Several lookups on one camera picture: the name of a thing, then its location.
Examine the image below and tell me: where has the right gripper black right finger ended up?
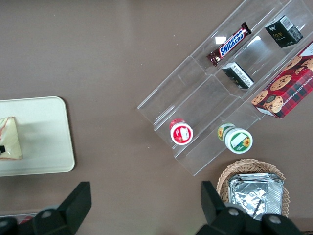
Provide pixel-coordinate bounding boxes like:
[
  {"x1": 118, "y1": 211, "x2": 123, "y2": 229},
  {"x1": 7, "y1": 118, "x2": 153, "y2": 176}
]
[{"x1": 195, "y1": 181, "x2": 262, "y2": 235}]

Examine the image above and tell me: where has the aluminium foil tray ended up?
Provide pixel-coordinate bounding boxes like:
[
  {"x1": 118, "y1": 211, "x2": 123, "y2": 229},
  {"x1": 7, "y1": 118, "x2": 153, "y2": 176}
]
[{"x1": 228, "y1": 172, "x2": 286, "y2": 221}]

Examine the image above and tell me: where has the red lid yoghurt cup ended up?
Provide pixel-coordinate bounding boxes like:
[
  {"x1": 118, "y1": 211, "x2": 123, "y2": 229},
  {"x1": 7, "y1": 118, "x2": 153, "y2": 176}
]
[{"x1": 169, "y1": 117, "x2": 194, "y2": 146}]

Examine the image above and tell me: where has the small black carton box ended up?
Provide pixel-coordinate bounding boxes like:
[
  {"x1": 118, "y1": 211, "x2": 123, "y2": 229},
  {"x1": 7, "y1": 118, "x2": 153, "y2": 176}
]
[
  {"x1": 264, "y1": 15, "x2": 304, "y2": 49},
  {"x1": 221, "y1": 61, "x2": 255, "y2": 90}
]

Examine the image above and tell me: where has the triangle sandwich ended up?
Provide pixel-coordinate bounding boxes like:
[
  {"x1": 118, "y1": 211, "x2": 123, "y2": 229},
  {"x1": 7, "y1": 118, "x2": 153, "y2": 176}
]
[{"x1": 0, "y1": 116, "x2": 23, "y2": 161}]

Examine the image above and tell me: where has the cream plastic serving tray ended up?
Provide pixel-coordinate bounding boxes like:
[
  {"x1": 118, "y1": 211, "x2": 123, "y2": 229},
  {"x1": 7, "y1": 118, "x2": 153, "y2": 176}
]
[{"x1": 0, "y1": 96, "x2": 76, "y2": 177}]

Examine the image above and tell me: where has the light tan wicker basket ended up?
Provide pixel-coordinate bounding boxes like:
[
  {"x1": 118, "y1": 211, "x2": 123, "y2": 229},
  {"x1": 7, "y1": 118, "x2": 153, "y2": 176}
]
[{"x1": 216, "y1": 159, "x2": 291, "y2": 219}]

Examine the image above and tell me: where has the red tartan cookie box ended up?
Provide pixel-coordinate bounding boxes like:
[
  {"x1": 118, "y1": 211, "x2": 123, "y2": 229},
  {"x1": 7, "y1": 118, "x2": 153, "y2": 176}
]
[{"x1": 250, "y1": 40, "x2": 313, "y2": 119}]

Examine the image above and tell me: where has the brown Snickers chocolate bar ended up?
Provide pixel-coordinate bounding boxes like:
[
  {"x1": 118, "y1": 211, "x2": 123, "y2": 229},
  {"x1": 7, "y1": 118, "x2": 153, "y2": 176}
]
[{"x1": 206, "y1": 22, "x2": 252, "y2": 68}]

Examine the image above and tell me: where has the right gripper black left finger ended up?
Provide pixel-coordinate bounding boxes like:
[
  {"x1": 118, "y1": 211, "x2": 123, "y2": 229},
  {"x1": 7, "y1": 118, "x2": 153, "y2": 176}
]
[{"x1": 31, "y1": 181, "x2": 92, "y2": 235}]

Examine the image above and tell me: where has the green lid yoghurt cup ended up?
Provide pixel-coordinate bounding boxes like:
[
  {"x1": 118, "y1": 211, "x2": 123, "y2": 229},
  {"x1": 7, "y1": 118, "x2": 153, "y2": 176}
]
[{"x1": 217, "y1": 122, "x2": 253, "y2": 155}]

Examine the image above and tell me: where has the clear acrylic tiered stand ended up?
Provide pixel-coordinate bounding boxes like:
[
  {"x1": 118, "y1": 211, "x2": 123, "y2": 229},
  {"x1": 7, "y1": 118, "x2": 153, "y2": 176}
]
[{"x1": 136, "y1": 0, "x2": 313, "y2": 177}]

